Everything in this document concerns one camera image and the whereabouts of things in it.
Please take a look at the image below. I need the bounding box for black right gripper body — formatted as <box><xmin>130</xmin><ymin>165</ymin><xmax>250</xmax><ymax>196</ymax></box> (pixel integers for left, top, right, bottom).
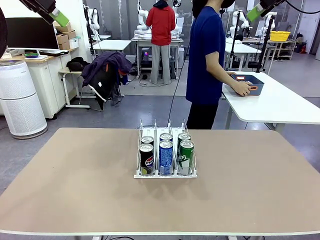
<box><xmin>256</xmin><ymin>0</ymin><xmax>286</xmax><ymax>18</ymax></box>

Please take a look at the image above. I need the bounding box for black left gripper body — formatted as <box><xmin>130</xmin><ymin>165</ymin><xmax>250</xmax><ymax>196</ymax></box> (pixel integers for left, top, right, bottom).
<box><xmin>19</xmin><ymin>0</ymin><xmax>57</xmax><ymax>25</ymax></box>

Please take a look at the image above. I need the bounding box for blue plastic bin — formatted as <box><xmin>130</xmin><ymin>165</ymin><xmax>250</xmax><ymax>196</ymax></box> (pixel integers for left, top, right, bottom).
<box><xmin>230</xmin><ymin>73</ymin><xmax>265</xmax><ymax>97</ymax></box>

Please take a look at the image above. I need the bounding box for person's right forearm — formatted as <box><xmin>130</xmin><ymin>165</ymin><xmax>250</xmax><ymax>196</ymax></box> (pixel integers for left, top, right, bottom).
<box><xmin>205</xmin><ymin>51</ymin><xmax>241</xmax><ymax>88</ymax></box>

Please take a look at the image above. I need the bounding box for person's right hand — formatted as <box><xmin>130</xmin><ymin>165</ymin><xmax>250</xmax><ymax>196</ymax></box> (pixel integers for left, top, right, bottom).
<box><xmin>232</xmin><ymin>80</ymin><xmax>252</xmax><ymax>97</ymax></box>

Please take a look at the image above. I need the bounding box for black computer monitor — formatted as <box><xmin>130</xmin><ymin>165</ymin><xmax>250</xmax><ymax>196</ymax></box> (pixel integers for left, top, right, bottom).
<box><xmin>4</xmin><ymin>17</ymin><xmax>60</xmax><ymax>51</ymax></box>

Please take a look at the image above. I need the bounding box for yellow plastic crate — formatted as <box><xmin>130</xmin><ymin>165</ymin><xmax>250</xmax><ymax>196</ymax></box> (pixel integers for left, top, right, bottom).
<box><xmin>270</xmin><ymin>30</ymin><xmax>291</xmax><ymax>42</ymax></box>

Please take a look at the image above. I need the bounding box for black keyboard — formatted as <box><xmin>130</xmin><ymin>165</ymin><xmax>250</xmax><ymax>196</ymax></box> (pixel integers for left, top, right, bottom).
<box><xmin>39</xmin><ymin>49</ymin><xmax>70</xmax><ymax>56</ymax></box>

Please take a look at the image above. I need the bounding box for white background table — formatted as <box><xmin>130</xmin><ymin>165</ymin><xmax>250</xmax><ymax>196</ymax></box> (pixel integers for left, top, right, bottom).
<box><xmin>91</xmin><ymin>39</ymin><xmax>133</xmax><ymax>55</ymax></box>
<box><xmin>224</xmin><ymin>42</ymin><xmax>262</xmax><ymax>72</ymax></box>

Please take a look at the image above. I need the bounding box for wooden shelf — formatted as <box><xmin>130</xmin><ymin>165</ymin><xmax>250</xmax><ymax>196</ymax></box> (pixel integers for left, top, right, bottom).
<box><xmin>267</xmin><ymin>39</ymin><xmax>298</xmax><ymax>61</ymax></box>

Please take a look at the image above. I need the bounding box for black hat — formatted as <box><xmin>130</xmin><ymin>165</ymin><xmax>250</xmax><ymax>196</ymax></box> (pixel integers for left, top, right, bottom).
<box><xmin>66</xmin><ymin>56</ymin><xmax>91</xmax><ymax>73</ymax></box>

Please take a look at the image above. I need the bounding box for small white rolling table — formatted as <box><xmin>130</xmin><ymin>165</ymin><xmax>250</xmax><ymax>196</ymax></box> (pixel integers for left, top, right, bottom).
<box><xmin>58</xmin><ymin>68</ymin><xmax>91</xmax><ymax>110</ymax></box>

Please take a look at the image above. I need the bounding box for person in navy shirt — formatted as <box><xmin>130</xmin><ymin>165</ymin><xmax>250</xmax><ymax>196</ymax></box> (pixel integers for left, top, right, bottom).
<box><xmin>185</xmin><ymin>0</ymin><xmax>237</xmax><ymax>130</ymax></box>

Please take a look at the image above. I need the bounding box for grey workbench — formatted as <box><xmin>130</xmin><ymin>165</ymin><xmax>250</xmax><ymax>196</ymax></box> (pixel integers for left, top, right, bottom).
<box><xmin>131</xmin><ymin>37</ymin><xmax>185</xmax><ymax>78</ymax></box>

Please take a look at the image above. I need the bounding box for white air purifier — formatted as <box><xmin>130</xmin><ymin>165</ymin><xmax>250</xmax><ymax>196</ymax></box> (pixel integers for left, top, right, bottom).
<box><xmin>0</xmin><ymin>59</ymin><xmax>48</xmax><ymax>140</ymax></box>

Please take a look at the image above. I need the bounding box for white side table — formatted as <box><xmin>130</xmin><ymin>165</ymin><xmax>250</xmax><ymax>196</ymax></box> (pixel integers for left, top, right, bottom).
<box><xmin>221</xmin><ymin>71</ymin><xmax>320</xmax><ymax>133</ymax></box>

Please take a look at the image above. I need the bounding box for person in red jacket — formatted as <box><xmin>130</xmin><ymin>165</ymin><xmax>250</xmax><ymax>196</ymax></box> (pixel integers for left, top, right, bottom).
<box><xmin>146</xmin><ymin>0</ymin><xmax>176</xmax><ymax>86</ymax></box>

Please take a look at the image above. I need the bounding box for green Chilsung cider can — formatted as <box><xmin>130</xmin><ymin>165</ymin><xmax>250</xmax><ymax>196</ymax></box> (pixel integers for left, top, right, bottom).
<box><xmin>177</xmin><ymin>139</ymin><xmax>196</xmax><ymax>176</ymax></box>
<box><xmin>177</xmin><ymin>132</ymin><xmax>192</xmax><ymax>144</ymax></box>

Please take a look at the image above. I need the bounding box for black Pepsi can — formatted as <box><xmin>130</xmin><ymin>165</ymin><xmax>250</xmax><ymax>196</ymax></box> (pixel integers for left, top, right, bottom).
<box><xmin>140</xmin><ymin>135</ymin><xmax>155</xmax><ymax>147</ymax></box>
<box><xmin>139</xmin><ymin>143</ymin><xmax>155</xmax><ymax>176</ymax></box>

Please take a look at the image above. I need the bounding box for blue Pocari Sweat can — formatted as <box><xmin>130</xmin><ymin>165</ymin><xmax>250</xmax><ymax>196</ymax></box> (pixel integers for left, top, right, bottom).
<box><xmin>158</xmin><ymin>140</ymin><xmax>174</xmax><ymax>175</ymax></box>
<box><xmin>159</xmin><ymin>132</ymin><xmax>174</xmax><ymax>143</ymax></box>

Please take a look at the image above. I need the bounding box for clear acrylic can rack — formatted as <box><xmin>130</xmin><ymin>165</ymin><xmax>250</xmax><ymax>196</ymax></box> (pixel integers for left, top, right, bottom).
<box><xmin>133</xmin><ymin>118</ymin><xmax>199</xmax><ymax>179</ymax></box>

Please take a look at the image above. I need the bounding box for black braided cable sleeve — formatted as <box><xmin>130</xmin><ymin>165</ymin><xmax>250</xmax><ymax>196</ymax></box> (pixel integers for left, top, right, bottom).
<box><xmin>284</xmin><ymin>0</ymin><xmax>320</xmax><ymax>15</ymax></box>
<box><xmin>0</xmin><ymin>7</ymin><xmax>8</xmax><ymax>58</ymax></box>

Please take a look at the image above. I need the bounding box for black camera stand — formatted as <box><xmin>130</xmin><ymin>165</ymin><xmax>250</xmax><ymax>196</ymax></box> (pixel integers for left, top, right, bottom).
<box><xmin>254</xmin><ymin>13</ymin><xmax>277</xmax><ymax>74</ymax></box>
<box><xmin>226</xmin><ymin>11</ymin><xmax>242</xmax><ymax>71</ymax></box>

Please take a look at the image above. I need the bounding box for thin black hanging cable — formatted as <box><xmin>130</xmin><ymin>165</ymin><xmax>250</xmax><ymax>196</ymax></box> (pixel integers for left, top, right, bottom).
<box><xmin>167</xmin><ymin>42</ymin><xmax>192</xmax><ymax>126</ymax></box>

